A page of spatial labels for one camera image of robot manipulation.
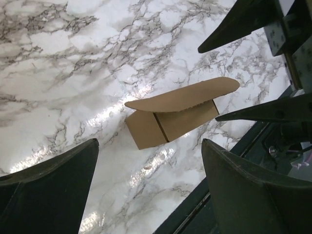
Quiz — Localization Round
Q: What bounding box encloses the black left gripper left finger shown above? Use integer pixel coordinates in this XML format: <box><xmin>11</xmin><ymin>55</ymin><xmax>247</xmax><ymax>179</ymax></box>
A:
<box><xmin>0</xmin><ymin>138</ymin><xmax>99</xmax><ymax>234</ymax></box>

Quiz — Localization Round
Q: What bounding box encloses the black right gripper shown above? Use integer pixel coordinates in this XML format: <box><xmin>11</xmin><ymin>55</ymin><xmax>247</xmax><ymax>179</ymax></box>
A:
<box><xmin>198</xmin><ymin>0</ymin><xmax>312</xmax><ymax>156</ymax></box>

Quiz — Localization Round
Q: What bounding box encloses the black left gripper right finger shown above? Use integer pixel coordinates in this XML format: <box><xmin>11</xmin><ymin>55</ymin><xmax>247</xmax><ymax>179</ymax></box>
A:
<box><xmin>201</xmin><ymin>139</ymin><xmax>312</xmax><ymax>234</ymax></box>

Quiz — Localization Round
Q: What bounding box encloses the brown cardboard box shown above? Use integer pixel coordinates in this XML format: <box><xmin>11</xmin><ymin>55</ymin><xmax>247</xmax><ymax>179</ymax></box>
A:
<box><xmin>125</xmin><ymin>77</ymin><xmax>240</xmax><ymax>150</ymax></box>

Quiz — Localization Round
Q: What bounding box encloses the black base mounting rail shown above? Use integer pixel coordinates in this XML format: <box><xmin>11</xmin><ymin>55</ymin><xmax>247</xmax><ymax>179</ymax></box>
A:
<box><xmin>153</xmin><ymin>85</ymin><xmax>312</xmax><ymax>234</ymax></box>

